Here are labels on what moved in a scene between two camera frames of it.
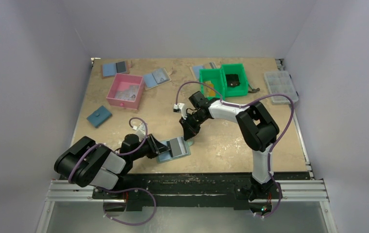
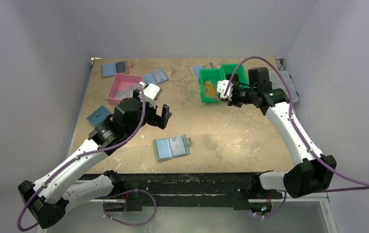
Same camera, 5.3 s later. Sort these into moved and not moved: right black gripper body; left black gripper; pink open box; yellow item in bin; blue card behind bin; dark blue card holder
Moved: right black gripper body; left black gripper
Not moved: dark blue card holder; pink open box; yellow item in bin; blue card behind bin
